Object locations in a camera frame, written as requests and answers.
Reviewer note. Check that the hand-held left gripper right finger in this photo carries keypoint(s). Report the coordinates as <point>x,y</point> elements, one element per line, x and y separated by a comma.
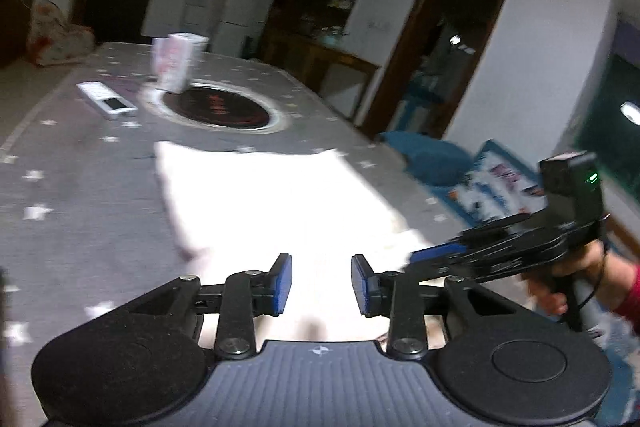
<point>360,284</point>

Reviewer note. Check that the white refrigerator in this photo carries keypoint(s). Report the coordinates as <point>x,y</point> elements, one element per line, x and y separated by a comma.
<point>237,12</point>

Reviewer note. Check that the dark wooden door frame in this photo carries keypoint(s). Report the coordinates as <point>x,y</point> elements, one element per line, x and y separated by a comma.
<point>400,57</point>

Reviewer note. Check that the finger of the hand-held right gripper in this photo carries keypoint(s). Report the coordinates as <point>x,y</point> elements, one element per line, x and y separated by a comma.
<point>505,229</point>
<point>445,257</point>

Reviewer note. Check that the brown wooden side table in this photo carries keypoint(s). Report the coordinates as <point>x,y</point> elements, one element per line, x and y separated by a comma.
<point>340,67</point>

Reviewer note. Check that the blue sofa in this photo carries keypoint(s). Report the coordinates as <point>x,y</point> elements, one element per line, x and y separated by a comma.
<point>432,157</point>

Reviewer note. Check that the teal lidded jar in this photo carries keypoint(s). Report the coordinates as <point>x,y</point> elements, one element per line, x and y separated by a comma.
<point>331,36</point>

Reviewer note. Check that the cream white garment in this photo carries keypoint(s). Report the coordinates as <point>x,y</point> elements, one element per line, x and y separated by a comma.
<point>280,207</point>

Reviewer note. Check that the grey star-print table cover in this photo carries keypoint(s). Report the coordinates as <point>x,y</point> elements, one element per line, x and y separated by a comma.
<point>90,187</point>

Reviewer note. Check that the patterned play tent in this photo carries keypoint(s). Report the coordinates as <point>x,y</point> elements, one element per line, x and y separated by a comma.
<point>55,37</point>

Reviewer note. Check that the round black induction cooker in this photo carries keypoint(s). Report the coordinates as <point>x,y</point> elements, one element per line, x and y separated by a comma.
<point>220,107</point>

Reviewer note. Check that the white remote control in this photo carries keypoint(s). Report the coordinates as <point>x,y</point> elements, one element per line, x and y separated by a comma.
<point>107,99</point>

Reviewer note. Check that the blue low cabinet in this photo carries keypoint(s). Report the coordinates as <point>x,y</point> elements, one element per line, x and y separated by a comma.
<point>420,107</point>

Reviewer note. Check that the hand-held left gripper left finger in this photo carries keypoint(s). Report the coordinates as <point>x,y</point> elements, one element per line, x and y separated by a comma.
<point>285,282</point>

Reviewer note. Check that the butterfly print cushion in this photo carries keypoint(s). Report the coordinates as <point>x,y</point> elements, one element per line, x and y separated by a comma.
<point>500,187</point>

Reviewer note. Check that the person's right forearm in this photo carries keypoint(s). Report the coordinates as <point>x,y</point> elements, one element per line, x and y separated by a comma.
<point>627,292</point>

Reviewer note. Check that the white tissue pack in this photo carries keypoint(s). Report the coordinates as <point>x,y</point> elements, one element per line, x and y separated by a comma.
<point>175,62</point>

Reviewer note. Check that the person's right hand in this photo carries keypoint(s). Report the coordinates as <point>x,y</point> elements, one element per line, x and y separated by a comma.
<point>585,264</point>

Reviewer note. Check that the water dispenser with blue bottle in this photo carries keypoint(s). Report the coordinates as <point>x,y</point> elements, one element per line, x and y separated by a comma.
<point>197,4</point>

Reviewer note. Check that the dark green wall board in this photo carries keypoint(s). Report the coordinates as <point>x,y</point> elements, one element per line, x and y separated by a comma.
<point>615,132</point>

